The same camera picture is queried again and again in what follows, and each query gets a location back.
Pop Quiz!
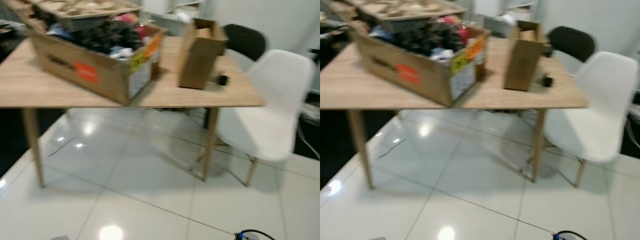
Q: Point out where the white shell chair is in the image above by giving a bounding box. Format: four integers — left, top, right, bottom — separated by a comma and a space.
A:
543, 51, 639, 189
215, 49, 317, 188

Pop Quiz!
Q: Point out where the black chair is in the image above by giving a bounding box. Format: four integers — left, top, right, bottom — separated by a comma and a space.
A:
547, 26, 596, 64
222, 23, 267, 62

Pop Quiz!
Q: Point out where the large open cardboard box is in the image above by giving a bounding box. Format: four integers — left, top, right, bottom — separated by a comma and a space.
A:
349, 15, 492, 108
27, 14, 166, 106

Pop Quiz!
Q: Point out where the light wooden table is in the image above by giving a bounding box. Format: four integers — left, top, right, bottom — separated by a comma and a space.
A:
0, 36, 267, 189
320, 37, 590, 191

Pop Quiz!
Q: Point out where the small tall cardboard box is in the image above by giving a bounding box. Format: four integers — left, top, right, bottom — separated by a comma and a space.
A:
178, 18, 229, 91
503, 20, 546, 92

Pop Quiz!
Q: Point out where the brown pulp tray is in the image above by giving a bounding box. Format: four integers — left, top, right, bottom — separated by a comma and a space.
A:
29, 0, 142, 32
344, 0, 467, 32

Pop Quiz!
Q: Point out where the black bundle of items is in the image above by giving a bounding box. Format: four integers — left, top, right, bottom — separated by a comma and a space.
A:
74, 22, 144, 55
399, 22, 469, 57

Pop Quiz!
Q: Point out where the red item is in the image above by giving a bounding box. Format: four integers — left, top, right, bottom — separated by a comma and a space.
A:
116, 13, 149, 40
444, 15, 472, 45

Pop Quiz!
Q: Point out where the white shelf unit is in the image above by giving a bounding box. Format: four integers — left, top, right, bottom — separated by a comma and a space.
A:
472, 0, 539, 27
142, 0, 207, 24

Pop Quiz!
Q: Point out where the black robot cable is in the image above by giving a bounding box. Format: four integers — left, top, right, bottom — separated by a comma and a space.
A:
234, 229, 277, 240
552, 229, 591, 240

